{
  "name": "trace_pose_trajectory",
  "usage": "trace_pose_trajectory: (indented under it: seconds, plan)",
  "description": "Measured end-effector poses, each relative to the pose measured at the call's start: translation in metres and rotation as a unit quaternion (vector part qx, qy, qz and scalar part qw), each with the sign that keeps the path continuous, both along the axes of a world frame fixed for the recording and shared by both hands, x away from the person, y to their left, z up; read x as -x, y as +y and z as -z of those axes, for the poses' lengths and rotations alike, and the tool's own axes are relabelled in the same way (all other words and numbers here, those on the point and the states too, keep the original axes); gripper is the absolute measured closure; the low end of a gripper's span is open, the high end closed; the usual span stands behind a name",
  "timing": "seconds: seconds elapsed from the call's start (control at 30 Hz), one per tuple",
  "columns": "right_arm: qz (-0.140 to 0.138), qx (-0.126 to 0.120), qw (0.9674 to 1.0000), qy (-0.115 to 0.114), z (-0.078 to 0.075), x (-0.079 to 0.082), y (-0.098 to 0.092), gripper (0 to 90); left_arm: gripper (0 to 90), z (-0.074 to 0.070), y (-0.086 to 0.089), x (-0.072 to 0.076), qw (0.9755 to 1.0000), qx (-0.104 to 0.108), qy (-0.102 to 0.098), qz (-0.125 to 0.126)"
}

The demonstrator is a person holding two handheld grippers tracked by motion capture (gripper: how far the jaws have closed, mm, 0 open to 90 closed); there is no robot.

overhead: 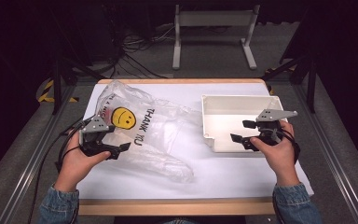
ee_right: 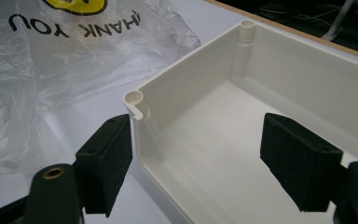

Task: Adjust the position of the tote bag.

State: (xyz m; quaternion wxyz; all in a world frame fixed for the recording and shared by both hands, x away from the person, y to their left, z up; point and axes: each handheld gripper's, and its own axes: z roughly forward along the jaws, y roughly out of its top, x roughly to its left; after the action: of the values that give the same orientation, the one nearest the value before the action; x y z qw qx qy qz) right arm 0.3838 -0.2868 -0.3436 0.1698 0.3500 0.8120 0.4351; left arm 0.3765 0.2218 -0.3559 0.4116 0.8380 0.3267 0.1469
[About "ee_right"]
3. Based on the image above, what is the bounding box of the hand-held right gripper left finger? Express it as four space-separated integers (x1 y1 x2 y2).
74 113 134 218

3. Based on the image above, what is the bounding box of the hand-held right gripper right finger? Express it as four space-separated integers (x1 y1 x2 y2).
259 112 345 213

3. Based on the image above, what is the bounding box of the white plastic bin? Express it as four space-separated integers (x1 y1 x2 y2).
123 20 358 224

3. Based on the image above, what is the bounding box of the translucent plastic bag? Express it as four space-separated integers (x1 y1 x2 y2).
0 0 201 175

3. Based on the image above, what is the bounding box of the metal stand leg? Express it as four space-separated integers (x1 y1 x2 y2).
321 0 356 42

